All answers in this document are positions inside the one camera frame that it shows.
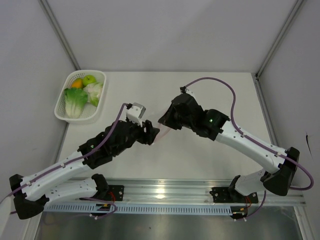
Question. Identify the clear zip top bag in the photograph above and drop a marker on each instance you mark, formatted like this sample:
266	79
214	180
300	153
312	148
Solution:
163	130

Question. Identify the orange fruit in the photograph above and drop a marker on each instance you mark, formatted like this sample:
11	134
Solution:
77	83

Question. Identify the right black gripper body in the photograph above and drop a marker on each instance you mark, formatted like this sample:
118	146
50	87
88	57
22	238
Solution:
184	122

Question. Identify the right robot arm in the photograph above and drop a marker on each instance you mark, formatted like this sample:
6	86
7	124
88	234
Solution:
278	164

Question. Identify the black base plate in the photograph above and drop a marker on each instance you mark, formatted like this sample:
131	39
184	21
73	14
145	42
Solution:
115	194
227	195

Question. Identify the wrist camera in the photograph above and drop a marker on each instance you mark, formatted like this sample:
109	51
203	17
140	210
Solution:
185	90
134	113

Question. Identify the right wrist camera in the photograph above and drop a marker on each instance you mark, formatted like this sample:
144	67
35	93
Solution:
185	90

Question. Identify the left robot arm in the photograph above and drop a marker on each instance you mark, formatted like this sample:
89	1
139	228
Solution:
32	194

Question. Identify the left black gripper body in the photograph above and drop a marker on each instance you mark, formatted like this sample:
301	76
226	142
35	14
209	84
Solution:
137	133

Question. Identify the green leafy lettuce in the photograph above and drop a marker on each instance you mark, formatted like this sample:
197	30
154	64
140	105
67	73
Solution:
75	100

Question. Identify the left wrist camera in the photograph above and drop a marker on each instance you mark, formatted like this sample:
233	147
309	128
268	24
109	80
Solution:
134	113

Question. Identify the white plastic basket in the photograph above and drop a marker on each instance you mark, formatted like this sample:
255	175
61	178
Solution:
89	113

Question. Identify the slotted cable duct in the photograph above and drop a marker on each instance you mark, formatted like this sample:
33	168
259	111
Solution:
132	208

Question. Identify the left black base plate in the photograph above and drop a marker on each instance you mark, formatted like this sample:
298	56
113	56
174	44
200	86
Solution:
115	194

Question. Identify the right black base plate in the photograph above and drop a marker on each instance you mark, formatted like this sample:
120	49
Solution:
227	195

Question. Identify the green apple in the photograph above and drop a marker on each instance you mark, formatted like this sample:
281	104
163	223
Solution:
88	79

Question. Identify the aluminium mounting rail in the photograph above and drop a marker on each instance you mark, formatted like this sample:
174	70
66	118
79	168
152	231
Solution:
142	191

